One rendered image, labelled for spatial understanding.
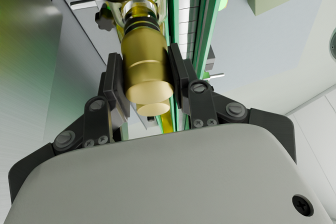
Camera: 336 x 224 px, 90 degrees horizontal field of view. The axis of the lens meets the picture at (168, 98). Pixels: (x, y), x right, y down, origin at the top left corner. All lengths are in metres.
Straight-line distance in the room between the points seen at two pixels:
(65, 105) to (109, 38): 0.23
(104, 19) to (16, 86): 0.14
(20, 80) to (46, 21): 0.10
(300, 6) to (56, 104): 0.81
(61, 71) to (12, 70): 0.13
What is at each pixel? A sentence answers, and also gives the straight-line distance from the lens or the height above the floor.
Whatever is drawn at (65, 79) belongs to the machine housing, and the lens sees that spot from 0.34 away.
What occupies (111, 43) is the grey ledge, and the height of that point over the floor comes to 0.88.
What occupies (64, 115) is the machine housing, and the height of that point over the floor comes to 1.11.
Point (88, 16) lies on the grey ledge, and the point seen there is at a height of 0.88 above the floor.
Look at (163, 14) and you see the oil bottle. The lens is 0.18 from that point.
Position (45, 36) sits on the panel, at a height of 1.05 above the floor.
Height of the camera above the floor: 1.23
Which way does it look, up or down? 26 degrees down
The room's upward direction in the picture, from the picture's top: 170 degrees clockwise
